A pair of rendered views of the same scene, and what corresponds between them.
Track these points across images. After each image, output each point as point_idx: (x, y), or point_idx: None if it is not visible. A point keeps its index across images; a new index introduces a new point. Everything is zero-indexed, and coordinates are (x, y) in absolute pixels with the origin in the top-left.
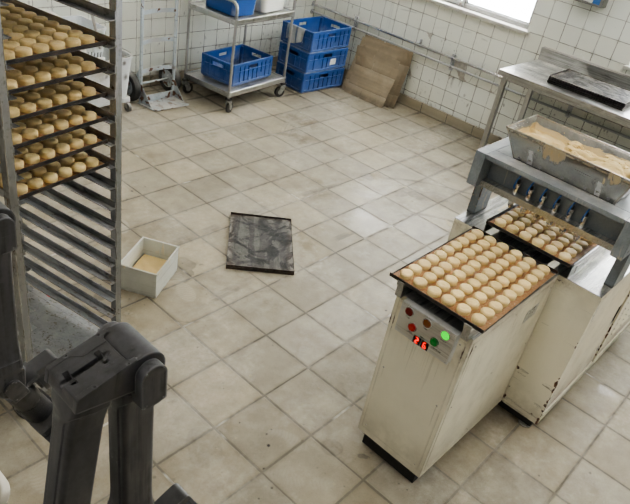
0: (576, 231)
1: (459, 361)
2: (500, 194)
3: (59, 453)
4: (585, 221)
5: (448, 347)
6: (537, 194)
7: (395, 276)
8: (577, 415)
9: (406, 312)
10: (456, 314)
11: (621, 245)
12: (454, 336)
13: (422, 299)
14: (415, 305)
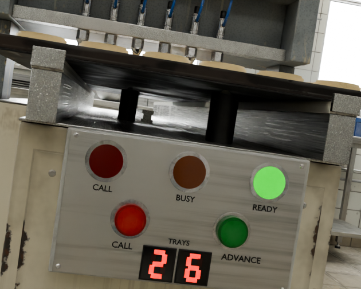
0: (219, 46)
1: (310, 268)
2: (61, 22)
3: None
4: (225, 27)
5: (287, 223)
6: (125, 11)
7: (15, 39)
8: None
9: (94, 169)
10: (291, 82)
11: (304, 35)
12: (303, 167)
13: (112, 128)
14: (117, 132)
